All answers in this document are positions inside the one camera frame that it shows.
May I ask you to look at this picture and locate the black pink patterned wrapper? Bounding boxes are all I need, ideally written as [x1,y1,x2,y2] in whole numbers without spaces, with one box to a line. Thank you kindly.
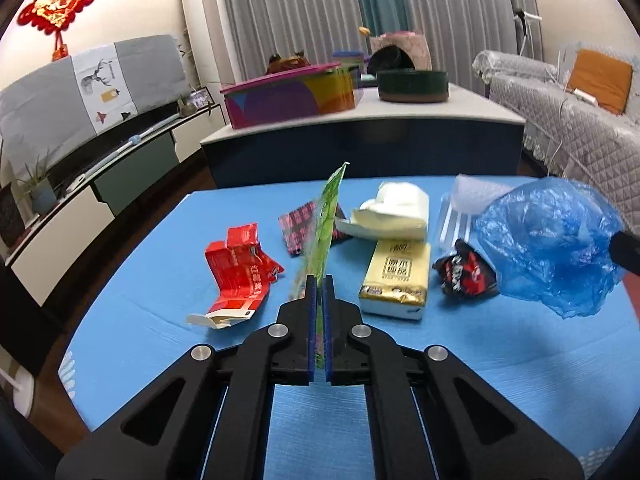
[278,201,352,258]

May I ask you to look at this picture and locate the white tv cabinet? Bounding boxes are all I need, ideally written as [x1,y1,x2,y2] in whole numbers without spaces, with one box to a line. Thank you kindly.
[6,105,226,306]

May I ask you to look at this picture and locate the clear plastic packaging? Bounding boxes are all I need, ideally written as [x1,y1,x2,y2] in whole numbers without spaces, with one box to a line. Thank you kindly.
[435,174,513,252]

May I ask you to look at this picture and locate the yellow tissue pack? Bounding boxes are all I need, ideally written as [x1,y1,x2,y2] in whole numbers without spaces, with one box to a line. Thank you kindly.
[358,240,431,321]

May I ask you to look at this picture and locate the black red snack wrapper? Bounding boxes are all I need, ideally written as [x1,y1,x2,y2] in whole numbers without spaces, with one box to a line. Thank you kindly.
[432,238,497,299]

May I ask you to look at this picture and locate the white standing air conditioner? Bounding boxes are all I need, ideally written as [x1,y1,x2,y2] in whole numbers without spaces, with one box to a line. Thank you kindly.
[181,0,242,105]

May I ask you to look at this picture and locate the green snack wrapper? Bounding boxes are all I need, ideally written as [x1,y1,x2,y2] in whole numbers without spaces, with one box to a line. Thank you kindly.
[290,160,350,302]

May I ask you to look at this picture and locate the grey curtain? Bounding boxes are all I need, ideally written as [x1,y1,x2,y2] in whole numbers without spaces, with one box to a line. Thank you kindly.
[226,0,544,93]

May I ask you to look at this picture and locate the dark green round tin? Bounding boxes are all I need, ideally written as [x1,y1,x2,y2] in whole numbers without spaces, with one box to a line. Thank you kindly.
[376,70,449,103]

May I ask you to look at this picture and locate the red chinese knot ornament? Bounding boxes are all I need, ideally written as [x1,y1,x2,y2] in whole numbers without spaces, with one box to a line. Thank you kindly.
[16,0,96,62]

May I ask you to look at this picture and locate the pink patterned bag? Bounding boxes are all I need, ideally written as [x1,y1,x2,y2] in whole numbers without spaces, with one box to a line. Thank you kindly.
[369,30,433,70]

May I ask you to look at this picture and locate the grey quilted sofa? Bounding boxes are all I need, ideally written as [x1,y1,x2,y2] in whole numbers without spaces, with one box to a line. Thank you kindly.
[472,41,639,233]

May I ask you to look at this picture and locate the orange cushion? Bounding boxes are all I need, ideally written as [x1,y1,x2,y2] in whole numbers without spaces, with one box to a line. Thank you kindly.
[567,49,634,115]

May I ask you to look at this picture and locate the cream paper bag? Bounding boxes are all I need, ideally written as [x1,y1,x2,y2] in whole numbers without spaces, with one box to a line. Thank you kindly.
[335,182,430,242]

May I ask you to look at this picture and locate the crushed red carton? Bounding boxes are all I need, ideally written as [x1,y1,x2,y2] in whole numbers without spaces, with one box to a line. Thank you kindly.
[186,223,284,330]

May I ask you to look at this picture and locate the small potted plant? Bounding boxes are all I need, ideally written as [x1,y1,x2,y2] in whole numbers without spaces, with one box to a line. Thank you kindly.
[16,153,58,216]

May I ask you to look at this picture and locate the blue plastic bag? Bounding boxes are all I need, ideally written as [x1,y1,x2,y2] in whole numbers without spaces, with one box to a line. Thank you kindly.
[475,177,625,318]

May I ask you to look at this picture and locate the covered television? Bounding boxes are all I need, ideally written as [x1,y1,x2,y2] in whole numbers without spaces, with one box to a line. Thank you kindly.
[1,35,189,179]

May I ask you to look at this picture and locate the colourful storage box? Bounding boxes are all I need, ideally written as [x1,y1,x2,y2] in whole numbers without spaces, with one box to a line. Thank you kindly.
[221,63,361,129]

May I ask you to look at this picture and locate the blue table cloth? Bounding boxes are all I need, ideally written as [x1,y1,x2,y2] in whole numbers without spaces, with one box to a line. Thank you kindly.
[58,182,639,479]

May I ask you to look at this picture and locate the white navy coffee table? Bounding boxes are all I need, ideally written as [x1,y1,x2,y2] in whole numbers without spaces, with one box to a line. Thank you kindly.
[201,84,526,188]

